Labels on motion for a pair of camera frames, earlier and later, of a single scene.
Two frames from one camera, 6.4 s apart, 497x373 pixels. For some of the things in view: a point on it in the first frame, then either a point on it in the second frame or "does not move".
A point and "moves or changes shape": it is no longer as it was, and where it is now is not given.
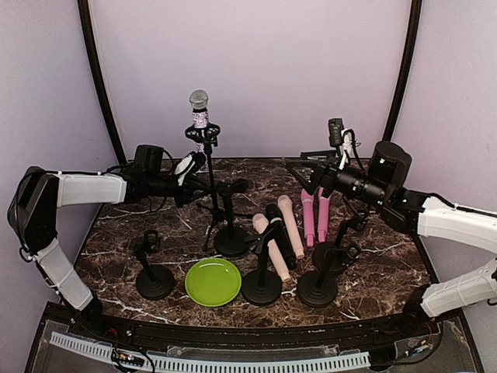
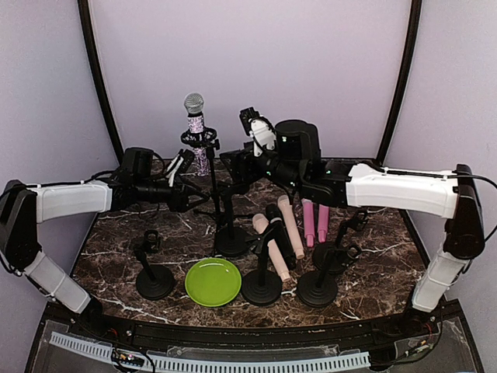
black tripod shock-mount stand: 206,134 moves or changes shape
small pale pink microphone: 286,203 does not move
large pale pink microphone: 258,222 does not move
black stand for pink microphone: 155,281 does not move
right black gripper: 328,169 → 241,162
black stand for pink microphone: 231,241 does not move
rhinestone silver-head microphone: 199,99 moves or changes shape
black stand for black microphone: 320,287 does not move
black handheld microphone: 279,234 does not move
